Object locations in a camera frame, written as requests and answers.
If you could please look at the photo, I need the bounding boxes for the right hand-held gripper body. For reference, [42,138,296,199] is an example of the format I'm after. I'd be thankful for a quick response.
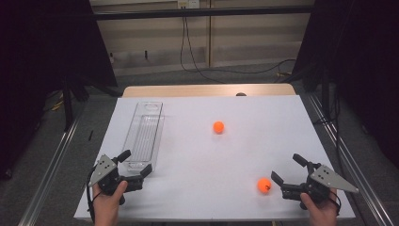
[279,161,359,211]

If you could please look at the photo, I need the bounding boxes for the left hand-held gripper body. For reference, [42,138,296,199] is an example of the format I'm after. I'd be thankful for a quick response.
[88,153,145,205]

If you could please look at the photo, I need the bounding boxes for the orange ping-pong ball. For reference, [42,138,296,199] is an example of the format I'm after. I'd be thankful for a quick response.
[257,177,273,194]
[213,121,226,135]

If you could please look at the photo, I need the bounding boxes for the clear plastic box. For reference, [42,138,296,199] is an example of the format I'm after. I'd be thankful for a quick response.
[121,101,166,172]

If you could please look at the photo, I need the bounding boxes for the person's left hand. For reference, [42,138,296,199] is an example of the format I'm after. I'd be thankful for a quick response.
[92,181,129,226]

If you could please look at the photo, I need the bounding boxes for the person's right hand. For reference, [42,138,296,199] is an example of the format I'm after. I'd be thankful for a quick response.
[299,188,340,226]

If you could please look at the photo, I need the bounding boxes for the white table board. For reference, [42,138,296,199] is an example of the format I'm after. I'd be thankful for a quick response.
[73,95,357,220]

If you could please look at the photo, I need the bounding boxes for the black metal stand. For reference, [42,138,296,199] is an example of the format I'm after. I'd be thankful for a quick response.
[61,74,75,132]
[321,69,332,121]

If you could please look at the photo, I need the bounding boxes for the wooden table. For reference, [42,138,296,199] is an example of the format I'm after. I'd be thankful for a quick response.
[121,83,296,98]

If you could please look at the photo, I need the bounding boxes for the dark curtain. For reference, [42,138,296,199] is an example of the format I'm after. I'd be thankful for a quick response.
[0,0,119,180]
[293,0,399,168]

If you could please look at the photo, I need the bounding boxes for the black horizontal bar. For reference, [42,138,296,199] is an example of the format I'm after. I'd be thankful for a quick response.
[90,5,314,21]

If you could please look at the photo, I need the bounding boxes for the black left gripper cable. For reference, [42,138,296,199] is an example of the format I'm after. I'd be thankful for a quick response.
[86,168,103,222]

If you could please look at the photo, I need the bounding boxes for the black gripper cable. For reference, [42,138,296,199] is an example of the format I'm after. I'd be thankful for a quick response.
[328,190,342,218]
[86,168,103,222]

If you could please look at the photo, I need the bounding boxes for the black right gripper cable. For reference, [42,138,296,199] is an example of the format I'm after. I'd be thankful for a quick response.
[328,190,342,218]

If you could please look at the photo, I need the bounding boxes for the aluminium rail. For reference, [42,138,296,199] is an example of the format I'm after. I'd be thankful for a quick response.
[17,116,83,226]
[306,93,395,226]

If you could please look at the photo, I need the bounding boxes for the black cable bundle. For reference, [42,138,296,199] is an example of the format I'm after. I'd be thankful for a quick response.
[313,89,346,170]

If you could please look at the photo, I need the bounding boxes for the black power cable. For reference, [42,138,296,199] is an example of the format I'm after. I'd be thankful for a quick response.
[180,17,297,75]
[184,17,226,85]

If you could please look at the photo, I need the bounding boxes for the white wall socket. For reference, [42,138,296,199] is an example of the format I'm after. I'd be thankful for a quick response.
[177,0,200,9]

